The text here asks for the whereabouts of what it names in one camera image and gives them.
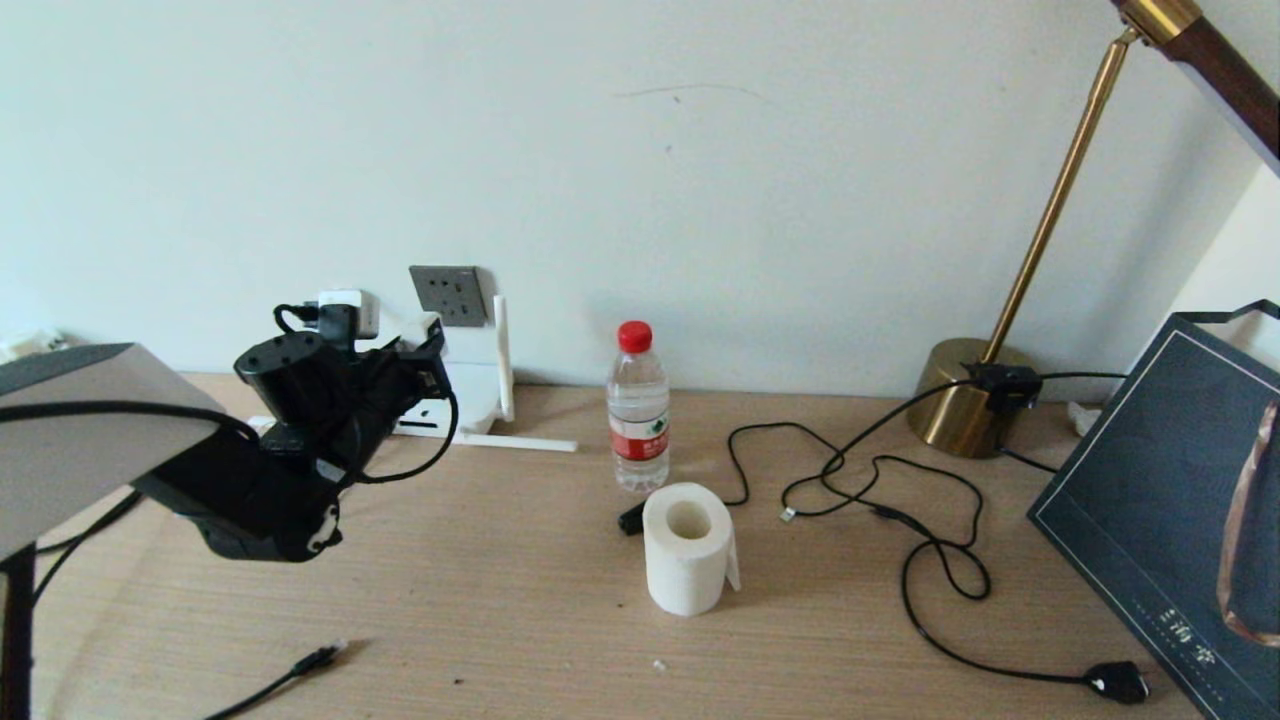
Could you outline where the black network cable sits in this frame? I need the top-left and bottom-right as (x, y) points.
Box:
(200, 636), (351, 720)

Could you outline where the white router with antennas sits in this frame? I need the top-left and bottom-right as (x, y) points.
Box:
(248, 296), (579, 453)

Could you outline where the clear water bottle red cap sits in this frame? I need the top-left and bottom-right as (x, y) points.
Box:
(607, 321), (671, 493)

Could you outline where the white toilet paper roll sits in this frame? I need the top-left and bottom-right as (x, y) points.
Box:
(642, 482), (742, 616)

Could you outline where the clear plastic wrapper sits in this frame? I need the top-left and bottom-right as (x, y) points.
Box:
(0, 328), (73, 363)

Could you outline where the brass desk lamp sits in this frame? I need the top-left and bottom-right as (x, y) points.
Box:
(905, 0), (1280, 459)

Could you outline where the black adapter on lamp base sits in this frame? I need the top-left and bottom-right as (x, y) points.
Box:
(962, 364), (1043, 412)

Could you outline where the dark blue paper gift bag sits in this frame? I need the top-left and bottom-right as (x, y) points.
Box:
(1027, 300), (1280, 720)

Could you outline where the grey wall socket plate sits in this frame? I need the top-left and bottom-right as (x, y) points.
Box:
(409, 265), (490, 329)

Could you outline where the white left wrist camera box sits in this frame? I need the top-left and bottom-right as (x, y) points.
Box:
(318, 289), (382, 341)

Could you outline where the black USB cable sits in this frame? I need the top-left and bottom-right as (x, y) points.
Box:
(618, 422), (986, 549)

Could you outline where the thin black power cable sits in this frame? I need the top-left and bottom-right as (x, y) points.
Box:
(993, 371), (1126, 475)

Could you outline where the black lamp power cord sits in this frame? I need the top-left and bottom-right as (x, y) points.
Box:
(780, 378), (1151, 704)

